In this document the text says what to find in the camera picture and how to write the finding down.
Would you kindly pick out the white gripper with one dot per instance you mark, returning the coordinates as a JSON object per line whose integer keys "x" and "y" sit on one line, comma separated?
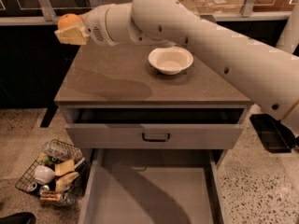
{"x": 94, "y": 25}

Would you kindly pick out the orange fruit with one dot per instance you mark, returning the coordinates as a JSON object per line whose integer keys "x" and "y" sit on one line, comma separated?
{"x": 69, "y": 19}

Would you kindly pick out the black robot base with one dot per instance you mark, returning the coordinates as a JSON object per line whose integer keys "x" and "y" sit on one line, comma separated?
{"x": 275, "y": 137}

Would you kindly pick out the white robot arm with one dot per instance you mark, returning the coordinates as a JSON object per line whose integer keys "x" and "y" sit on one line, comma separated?
{"x": 267, "y": 75}

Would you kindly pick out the grey top drawer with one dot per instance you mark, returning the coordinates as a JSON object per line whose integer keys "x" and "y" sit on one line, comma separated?
{"x": 152, "y": 128}

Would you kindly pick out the grey drawer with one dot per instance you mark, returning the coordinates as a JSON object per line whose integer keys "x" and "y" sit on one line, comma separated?
{"x": 152, "y": 128}
{"x": 147, "y": 186}

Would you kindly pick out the grey drawer cabinet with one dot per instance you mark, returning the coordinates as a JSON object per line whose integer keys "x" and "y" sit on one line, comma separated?
{"x": 122, "y": 77}

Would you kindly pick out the grey middle drawer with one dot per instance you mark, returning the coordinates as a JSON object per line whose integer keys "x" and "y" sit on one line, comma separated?
{"x": 147, "y": 186}

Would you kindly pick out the white paper bowl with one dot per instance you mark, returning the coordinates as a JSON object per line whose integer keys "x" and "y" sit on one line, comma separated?
{"x": 170, "y": 61}

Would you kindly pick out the clear plastic bottle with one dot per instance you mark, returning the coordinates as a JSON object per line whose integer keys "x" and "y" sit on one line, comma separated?
{"x": 54, "y": 150}

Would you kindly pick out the yellow sponge in basket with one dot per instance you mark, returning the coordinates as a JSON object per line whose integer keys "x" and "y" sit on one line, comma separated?
{"x": 64, "y": 168}

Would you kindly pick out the white bowl in basket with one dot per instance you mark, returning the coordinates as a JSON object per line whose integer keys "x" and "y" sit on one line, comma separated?
{"x": 43, "y": 175}

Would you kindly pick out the brown can in basket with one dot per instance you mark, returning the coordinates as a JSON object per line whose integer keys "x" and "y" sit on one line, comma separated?
{"x": 51, "y": 197}

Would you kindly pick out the black object bottom left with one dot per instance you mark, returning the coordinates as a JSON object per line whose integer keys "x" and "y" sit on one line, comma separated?
{"x": 19, "y": 218}

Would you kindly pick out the black top drawer handle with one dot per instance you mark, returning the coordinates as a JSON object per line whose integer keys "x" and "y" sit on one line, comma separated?
{"x": 155, "y": 137}

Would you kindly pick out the black wire basket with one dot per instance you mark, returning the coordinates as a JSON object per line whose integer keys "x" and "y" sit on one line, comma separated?
{"x": 58, "y": 176}

